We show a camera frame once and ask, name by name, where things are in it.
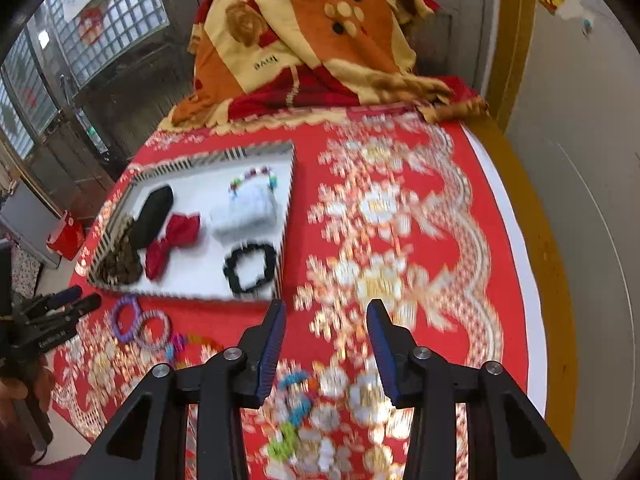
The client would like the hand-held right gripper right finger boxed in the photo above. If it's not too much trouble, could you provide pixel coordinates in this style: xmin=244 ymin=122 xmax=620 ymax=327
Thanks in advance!
xmin=366 ymin=298 xmax=583 ymax=480

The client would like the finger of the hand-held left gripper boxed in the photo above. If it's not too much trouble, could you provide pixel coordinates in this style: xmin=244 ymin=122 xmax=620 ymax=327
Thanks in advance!
xmin=22 ymin=285 xmax=83 ymax=316
xmin=30 ymin=294 xmax=103 ymax=333

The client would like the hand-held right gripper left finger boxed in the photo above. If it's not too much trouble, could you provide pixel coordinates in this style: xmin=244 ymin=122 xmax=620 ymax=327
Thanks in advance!
xmin=87 ymin=298 xmax=288 ymax=480

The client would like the brown gold scrunchie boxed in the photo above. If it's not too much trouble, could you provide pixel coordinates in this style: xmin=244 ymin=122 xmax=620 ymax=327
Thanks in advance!
xmin=95 ymin=220 xmax=143 ymax=286

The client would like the blue green chunky bracelet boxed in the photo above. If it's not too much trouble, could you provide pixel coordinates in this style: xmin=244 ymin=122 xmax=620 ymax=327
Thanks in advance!
xmin=267 ymin=370 xmax=321 ymax=463

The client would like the black scrunchie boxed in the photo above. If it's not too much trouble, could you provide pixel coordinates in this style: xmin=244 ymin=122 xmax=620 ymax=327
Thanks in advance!
xmin=222 ymin=241 xmax=278 ymax=295

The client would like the black fabric hair clip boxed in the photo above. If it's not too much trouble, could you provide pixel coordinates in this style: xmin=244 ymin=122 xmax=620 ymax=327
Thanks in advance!
xmin=131 ymin=185 xmax=175 ymax=251

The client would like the red fabric hair bow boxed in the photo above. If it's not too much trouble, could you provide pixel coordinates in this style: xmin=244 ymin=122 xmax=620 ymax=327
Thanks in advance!
xmin=144 ymin=212 xmax=202 ymax=281

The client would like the white fluffy beaded pouch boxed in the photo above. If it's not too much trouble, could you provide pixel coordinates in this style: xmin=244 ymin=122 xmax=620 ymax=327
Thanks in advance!
xmin=210 ymin=187 xmax=278 ymax=243

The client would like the striped rectangular tray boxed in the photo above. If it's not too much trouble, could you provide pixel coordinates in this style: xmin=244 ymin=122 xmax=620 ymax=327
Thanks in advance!
xmin=86 ymin=141 xmax=297 ymax=302

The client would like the colourful bead bracelet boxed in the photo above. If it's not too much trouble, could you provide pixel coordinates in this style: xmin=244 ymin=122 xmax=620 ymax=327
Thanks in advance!
xmin=227 ymin=165 xmax=278 ymax=201

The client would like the person's left forearm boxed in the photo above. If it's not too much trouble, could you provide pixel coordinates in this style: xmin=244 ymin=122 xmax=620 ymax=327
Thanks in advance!
xmin=0 ymin=427 xmax=88 ymax=480

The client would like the person's left hand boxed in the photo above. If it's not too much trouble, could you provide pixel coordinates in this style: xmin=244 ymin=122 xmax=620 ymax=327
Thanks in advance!
xmin=0 ymin=377 xmax=32 ymax=428

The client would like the red paper bag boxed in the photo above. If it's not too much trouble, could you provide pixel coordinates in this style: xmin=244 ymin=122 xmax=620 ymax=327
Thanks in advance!
xmin=47 ymin=210 xmax=86 ymax=261

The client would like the grey cabinet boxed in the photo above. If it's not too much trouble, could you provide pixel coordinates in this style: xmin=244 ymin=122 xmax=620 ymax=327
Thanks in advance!
xmin=0 ymin=180 xmax=61 ymax=266

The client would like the red floral embossed tablecloth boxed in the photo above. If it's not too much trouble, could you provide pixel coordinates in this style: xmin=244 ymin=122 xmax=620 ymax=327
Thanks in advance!
xmin=50 ymin=110 xmax=531 ymax=480

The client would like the white table cover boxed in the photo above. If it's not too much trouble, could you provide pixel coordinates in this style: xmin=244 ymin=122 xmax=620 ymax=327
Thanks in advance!
xmin=460 ymin=122 xmax=548 ymax=421

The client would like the red window decoration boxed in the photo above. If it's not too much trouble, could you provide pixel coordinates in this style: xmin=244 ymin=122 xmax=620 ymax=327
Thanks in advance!
xmin=77 ymin=7 xmax=106 ymax=46

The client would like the glass block window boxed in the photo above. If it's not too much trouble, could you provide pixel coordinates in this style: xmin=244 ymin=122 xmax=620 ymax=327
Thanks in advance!
xmin=0 ymin=0 xmax=171 ymax=161

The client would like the orange cream printed blanket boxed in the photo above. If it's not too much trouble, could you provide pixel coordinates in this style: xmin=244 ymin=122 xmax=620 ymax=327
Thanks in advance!
xmin=170 ymin=0 xmax=488 ymax=128

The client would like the grey metal door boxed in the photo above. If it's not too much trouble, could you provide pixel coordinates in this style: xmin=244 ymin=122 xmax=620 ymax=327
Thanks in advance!
xmin=400 ymin=0 xmax=493 ymax=101

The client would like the purple spiral hair tie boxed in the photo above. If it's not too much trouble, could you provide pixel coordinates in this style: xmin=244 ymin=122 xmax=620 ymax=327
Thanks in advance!
xmin=111 ymin=296 xmax=143 ymax=343

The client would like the lilac bracelet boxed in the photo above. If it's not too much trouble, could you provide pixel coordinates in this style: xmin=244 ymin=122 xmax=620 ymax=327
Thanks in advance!
xmin=136 ymin=310 xmax=172 ymax=352

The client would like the pink blue bead bracelet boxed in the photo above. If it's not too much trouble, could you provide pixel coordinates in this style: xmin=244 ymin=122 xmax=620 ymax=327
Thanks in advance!
xmin=165 ymin=332 xmax=223 ymax=368

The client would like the yellow door frame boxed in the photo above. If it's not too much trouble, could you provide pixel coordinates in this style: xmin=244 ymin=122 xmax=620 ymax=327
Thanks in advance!
xmin=480 ymin=0 xmax=538 ymax=131

